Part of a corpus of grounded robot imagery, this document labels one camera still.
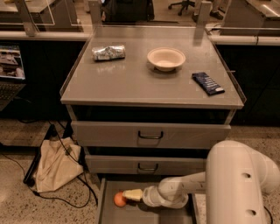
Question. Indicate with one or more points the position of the black office chair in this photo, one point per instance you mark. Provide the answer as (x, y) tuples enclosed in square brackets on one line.
[(184, 5)]

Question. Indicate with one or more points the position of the beige paper bowl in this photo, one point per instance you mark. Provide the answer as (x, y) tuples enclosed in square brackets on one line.
[(166, 59)]

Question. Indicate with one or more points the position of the black top drawer handle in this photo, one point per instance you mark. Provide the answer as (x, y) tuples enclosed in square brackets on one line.
[(150, 137)]

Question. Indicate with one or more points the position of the black drawer handle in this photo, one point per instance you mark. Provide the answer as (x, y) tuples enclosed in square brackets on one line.
[(144, 168), (150, 137)]

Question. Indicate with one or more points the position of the person in dark clothes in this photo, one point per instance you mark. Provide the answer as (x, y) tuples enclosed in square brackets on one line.
[(127, 11)]

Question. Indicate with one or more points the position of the beige cloth bag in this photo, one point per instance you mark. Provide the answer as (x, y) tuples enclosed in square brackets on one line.
[(58, 164)]

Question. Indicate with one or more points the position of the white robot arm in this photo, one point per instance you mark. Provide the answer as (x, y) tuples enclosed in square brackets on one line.
[(234, 182)]

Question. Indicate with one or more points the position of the silver foil snack bag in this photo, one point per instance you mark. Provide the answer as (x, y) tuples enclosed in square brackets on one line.
[(109, 52)]

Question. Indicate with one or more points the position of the middle grey drawer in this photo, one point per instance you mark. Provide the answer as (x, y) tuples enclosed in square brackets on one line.
[(128, 165)]

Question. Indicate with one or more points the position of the black laptop computer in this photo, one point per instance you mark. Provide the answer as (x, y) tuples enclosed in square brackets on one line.
[(12, 73)]

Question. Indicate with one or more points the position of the grey metal drawer cabinet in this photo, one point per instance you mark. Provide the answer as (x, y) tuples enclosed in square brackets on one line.
[(132, 90)]

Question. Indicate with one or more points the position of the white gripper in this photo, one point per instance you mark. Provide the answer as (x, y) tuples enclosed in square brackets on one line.
[(148, 195)]

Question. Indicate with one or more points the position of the orange fruit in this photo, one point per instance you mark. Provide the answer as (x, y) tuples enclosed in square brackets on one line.
[(120, 200)]

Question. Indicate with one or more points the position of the bottom open grey drawer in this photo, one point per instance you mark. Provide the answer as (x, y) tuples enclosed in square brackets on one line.
[(138, 212)]

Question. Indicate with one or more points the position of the top grey drawer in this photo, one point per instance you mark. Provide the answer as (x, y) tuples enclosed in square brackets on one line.
[(124, 134)]

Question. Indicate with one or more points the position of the dark blue snack bar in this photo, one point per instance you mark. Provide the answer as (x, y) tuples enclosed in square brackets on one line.
[(210, 86)]

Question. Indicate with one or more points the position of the black middle drawer handle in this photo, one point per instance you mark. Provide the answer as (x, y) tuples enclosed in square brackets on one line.
[(144, 168)]

